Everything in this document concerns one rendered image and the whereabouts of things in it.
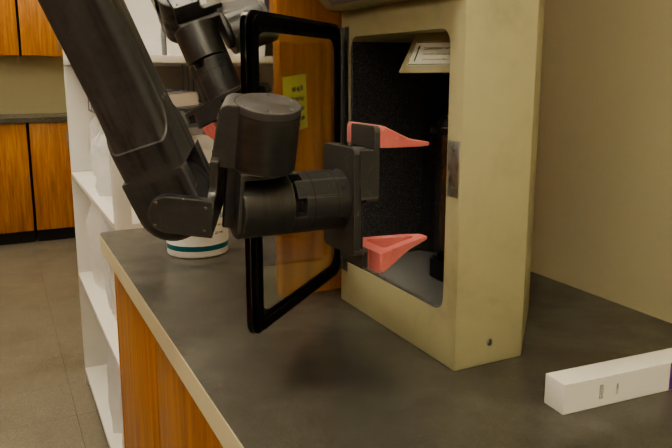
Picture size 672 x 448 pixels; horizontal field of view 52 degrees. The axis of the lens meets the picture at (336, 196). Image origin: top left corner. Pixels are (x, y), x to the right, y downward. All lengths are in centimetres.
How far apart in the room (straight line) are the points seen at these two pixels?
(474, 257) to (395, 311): 19
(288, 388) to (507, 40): 50
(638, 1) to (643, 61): 10
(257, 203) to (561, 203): 83
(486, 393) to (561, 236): 54
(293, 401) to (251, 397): 5
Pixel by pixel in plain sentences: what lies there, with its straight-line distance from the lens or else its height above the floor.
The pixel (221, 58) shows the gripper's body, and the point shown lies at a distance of 93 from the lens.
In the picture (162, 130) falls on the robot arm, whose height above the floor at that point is 127.
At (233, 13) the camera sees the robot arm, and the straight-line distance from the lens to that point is 96.
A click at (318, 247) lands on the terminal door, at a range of 104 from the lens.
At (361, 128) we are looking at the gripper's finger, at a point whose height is 127.
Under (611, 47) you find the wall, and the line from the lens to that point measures 125.
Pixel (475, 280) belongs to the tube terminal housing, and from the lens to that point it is 89.
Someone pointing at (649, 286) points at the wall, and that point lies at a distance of 123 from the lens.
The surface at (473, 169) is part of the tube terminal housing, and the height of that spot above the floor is 120.
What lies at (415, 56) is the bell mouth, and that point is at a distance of 96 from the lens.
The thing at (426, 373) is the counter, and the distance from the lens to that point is 90.
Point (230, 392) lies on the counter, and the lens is 86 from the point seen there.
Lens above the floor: 132
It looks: 10 degrees down
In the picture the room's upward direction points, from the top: straight up
